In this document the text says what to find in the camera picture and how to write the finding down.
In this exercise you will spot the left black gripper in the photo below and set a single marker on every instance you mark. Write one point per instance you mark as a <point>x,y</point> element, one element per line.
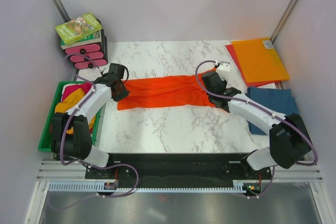
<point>124,94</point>

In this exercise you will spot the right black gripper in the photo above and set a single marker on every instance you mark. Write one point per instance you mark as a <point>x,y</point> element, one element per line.
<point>225,82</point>

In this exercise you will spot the orange t shirt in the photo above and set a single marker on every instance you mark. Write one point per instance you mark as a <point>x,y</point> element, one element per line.
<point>164,92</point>

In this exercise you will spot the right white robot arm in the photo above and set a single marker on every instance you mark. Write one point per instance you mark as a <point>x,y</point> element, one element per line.
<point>289,141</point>

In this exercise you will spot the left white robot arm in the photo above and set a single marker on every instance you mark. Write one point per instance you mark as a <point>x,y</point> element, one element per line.
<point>70,134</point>

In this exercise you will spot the black pink drawer unit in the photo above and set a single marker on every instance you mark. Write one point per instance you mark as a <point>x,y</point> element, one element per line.
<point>90,55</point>

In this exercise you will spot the red plastic folder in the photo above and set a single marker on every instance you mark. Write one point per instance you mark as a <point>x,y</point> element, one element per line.
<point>233,55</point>

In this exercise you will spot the dark green book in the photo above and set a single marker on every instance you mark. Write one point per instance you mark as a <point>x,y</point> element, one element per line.
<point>91,39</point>

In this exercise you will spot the yellow t shirt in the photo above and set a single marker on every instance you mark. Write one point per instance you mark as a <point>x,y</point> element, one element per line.
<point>70,101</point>

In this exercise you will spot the magenta t shirt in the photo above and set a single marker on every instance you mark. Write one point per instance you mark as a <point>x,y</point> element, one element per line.
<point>85,86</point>

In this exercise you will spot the orange plastic folder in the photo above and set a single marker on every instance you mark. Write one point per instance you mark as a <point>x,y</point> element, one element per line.
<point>259,60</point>

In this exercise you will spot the light green book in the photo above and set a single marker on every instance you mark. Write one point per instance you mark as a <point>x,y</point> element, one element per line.
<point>79,28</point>

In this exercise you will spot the folded blue t shirt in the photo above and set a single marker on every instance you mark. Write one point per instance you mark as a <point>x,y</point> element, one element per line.
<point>280,100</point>

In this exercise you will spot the green plastic bin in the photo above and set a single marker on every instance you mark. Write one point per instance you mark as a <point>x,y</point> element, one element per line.
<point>44,144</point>

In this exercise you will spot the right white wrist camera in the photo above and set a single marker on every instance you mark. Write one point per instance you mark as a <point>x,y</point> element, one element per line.
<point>222,68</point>

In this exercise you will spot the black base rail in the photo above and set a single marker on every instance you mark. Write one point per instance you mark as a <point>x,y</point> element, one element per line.
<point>179,170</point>

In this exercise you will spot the white slotted cable duct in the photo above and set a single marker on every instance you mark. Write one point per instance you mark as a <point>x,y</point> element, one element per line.
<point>103,187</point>

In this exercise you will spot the right aluminium corner post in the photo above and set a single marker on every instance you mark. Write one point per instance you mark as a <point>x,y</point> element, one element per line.
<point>284,18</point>

